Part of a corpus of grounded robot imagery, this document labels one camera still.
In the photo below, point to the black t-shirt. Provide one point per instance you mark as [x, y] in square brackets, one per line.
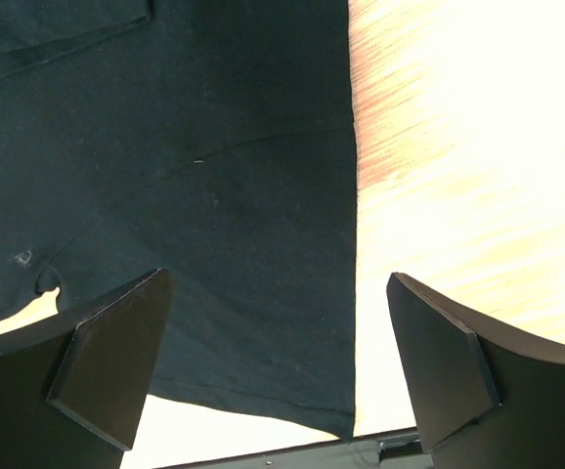
[215, 140]

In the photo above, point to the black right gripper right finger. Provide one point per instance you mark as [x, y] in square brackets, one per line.
[485, 394]

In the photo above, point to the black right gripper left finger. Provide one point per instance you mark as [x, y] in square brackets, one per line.
[73, 386]

